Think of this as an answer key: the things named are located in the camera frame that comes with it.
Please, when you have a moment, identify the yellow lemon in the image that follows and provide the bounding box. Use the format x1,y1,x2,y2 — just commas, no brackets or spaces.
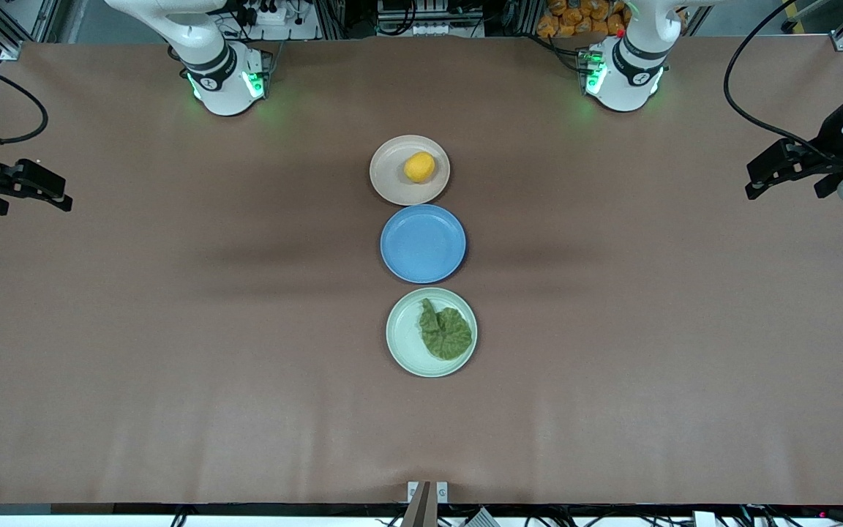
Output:
403,152,437,184

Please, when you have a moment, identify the green lettuce leaf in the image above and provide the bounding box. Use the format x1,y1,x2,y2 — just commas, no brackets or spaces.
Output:
419,298,474,361

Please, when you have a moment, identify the bag of orange snacks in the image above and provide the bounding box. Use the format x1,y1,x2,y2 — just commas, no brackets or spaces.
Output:
536,0,631,39

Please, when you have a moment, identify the white power strip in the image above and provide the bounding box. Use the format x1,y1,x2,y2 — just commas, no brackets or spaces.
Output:
235,0,320,41

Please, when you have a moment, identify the beige round plate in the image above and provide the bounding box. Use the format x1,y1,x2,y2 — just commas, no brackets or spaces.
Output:
370,135,452,206

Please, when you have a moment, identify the blue round plate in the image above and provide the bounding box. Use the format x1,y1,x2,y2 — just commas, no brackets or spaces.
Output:
380,204,468,285

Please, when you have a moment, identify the black equipment rack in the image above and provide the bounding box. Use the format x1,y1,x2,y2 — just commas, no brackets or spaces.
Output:
376,0,484,37

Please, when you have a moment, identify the pale green round plate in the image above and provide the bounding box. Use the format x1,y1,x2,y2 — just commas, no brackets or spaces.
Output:
386,287,479,378

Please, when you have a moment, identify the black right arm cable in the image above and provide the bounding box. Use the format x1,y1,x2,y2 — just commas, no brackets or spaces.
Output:
0,72,50,149

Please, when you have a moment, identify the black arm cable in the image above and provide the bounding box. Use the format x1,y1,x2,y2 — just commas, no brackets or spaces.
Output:
0,72,50,149
722,0,843,162

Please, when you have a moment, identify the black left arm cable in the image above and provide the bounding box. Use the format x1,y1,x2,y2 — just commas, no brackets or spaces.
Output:
722,0,843,162

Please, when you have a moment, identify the camera mount post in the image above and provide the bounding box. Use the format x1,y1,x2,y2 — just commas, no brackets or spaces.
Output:
401,481,449,527

